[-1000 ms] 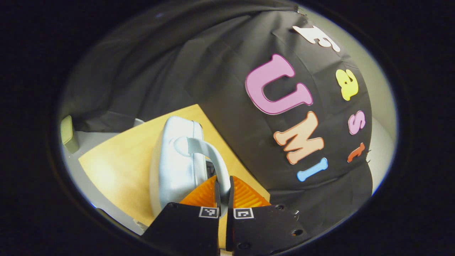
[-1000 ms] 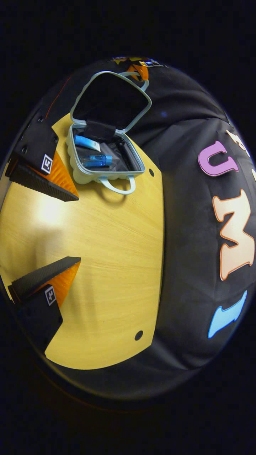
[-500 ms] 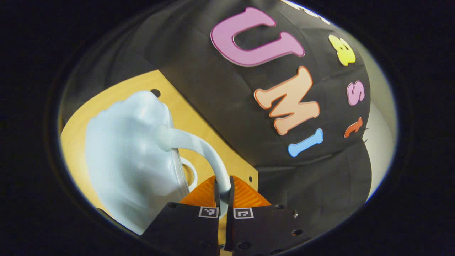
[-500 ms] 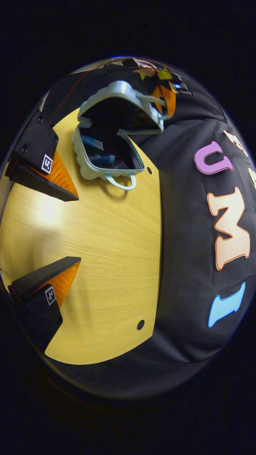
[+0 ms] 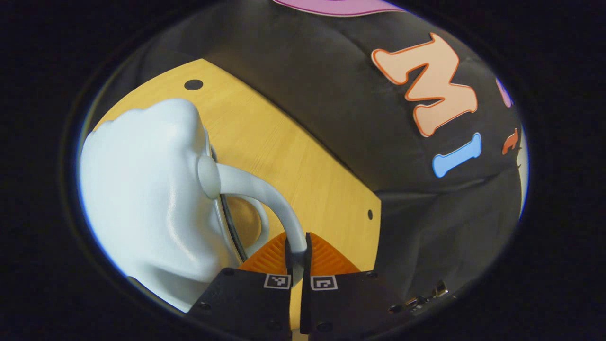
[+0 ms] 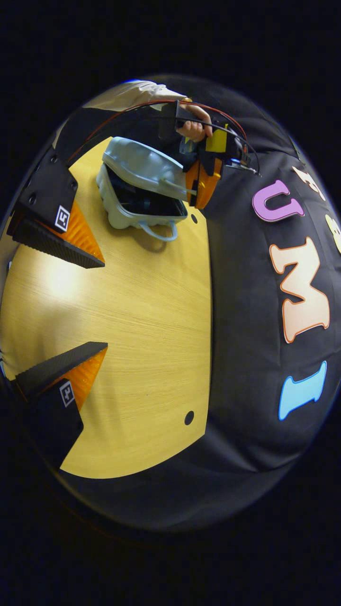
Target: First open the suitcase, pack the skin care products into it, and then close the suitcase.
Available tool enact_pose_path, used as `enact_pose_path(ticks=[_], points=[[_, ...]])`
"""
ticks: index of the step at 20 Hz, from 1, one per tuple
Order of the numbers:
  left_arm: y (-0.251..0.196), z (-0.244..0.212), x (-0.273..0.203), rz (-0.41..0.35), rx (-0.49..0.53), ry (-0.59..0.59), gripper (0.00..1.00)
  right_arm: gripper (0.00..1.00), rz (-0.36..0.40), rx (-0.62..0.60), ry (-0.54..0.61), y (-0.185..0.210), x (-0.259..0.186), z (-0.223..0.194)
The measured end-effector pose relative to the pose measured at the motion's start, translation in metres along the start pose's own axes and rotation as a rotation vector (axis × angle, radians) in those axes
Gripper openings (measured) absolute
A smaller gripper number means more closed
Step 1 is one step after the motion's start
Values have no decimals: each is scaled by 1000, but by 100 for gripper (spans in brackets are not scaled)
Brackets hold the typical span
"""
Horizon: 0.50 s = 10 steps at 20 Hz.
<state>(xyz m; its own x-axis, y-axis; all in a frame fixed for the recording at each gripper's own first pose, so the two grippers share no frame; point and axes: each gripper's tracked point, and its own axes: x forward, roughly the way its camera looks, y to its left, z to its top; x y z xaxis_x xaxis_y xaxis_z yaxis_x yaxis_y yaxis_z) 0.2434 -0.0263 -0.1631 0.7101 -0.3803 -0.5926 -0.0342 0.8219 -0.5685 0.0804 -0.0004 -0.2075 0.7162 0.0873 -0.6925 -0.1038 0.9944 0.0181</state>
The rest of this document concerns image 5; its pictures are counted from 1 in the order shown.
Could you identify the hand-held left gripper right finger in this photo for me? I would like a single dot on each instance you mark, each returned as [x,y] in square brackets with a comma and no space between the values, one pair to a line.
[308,255]

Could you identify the light blue suitcase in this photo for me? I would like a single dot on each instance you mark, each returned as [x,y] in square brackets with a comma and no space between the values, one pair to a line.
[142,189]

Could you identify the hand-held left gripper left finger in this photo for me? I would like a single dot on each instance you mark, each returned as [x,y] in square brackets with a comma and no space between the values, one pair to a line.
[288,253]

